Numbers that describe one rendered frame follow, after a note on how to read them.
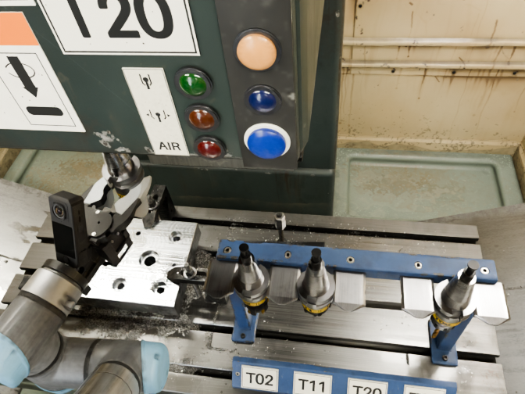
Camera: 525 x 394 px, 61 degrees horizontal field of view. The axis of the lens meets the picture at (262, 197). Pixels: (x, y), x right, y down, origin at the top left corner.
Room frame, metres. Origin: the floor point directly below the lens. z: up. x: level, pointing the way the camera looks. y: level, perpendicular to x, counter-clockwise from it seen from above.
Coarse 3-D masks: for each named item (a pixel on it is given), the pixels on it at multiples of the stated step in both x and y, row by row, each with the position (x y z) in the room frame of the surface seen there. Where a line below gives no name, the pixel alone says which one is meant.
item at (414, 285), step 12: (408, 276) 0.34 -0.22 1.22; (408, 288) 0.32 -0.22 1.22; (420, 288) 0.32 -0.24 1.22; (432, 288) 0.31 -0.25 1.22; (408, 300) 0.30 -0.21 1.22; (420, 300) 0.30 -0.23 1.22; (432, 300) 0.29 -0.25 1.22; (408, 312) 0.28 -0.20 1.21; (420, 312) 0.28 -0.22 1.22; (432, 312) 0.27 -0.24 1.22
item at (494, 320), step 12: (480, 288) 0.30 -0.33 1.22; (492, 288) 0.30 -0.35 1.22; (504, 288) 0.30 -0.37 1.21; (480, 300) 0.28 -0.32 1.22; (492, 300) 0.28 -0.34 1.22; (504, 300) 0.28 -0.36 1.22; (480, 312) 0.26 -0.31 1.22; (492, 312) 0.26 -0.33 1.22; (504, 312) 0.26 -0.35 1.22; (492, 324) 0.24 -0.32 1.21
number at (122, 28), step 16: (96, 0) 0.28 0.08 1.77; (112, 0) 0.27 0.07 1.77; (128, 0) 0.27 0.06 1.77; (144, 0) 0.27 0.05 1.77; (160, 0) 0.27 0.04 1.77; (176, 0) 0.26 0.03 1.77; (112, 16) 0.27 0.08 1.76; (128, 16) 0.27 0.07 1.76; (144, 16) 0.27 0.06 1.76; (160, 16) 0.27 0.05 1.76; (176, 16) 0.26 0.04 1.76; (112, 32) 0.27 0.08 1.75; (128, 32) 0.27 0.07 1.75; (144, 32) 0.27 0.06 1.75; (160, 32) 0.27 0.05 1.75; (176, 32) 0.26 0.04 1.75
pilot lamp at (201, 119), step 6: (192, 114) 0.26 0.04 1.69; (198, 114) 0.26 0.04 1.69; (204, 114) 0.26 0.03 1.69; (210, 114) 0.26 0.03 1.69; (192, 120) 0.26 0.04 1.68; (198, 120) 0.26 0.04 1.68; (204, 120) 0.26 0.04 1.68; (210, 120) 0.26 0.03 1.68; (198, 126) 0.26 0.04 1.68; (204, 126) 0.26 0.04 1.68; (210, 126) 0.26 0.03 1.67
